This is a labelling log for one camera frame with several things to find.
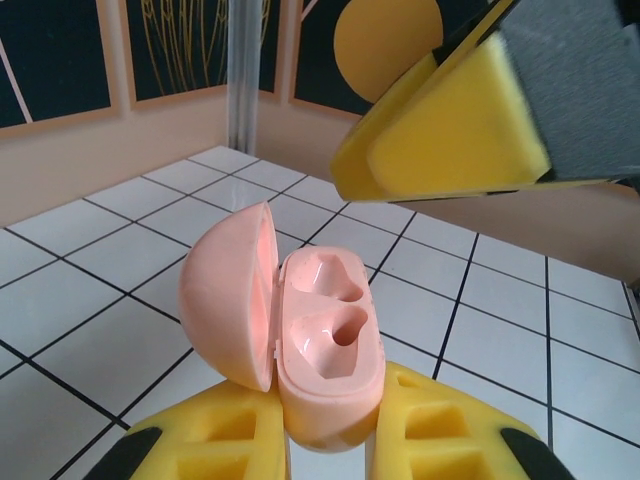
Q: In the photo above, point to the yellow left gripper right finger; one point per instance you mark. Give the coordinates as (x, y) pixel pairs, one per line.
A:
(450, 440)

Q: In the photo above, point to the orange oval wall panel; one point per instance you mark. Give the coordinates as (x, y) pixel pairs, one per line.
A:
(390, 50)

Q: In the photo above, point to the single pink flower wall panel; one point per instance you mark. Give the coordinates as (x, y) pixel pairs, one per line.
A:
(50, 50)

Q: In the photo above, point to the aluminium corner post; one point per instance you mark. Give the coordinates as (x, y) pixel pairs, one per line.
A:
(245, 75)

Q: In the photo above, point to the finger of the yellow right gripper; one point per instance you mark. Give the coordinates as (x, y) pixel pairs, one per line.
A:
(450, 125)

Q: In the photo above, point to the earbud charging case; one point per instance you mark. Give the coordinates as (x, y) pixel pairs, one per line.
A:
(225, 300)

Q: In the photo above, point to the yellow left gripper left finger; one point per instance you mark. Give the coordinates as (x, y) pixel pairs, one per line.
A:
(200, 445)

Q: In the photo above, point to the pale disc gold lines panel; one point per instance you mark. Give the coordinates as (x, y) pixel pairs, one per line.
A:
(175, 50)

